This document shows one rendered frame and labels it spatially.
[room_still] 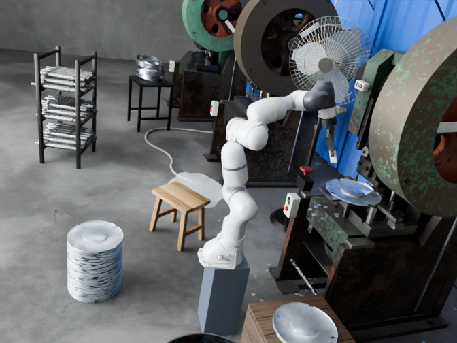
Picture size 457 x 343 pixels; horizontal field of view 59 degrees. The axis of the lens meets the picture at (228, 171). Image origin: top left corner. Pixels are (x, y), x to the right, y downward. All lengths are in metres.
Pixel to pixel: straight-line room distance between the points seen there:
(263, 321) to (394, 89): 1.12
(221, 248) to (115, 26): 6.69
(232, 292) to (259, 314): 0.22
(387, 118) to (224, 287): 1.10
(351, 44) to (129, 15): 5.97
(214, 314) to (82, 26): 6.77
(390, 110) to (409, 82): 0.12
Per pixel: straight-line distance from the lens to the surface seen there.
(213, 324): 2.24
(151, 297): 2.47
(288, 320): 1.97
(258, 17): 3.13
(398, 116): 1.60
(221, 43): 4.91
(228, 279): 2.05
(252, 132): 1.68
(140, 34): 8.32
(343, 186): 2.28
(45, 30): 8.29
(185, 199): 2.75
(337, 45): 2.80
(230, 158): 1.72
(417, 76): 1.61
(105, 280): 2.36
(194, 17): 4.76
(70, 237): 2.35
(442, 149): 1.89
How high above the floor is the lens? 1.70
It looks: 25 degrees down
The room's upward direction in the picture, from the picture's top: 10 degrees clockwise
